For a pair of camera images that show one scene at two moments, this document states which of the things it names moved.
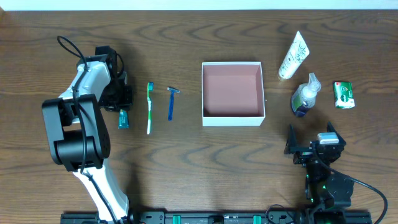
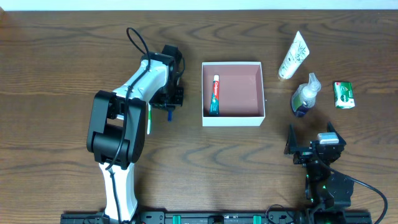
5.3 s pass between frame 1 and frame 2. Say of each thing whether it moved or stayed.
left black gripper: moved
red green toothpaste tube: moved
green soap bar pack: stayed
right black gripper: stayed
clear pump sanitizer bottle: stayed
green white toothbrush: stayed
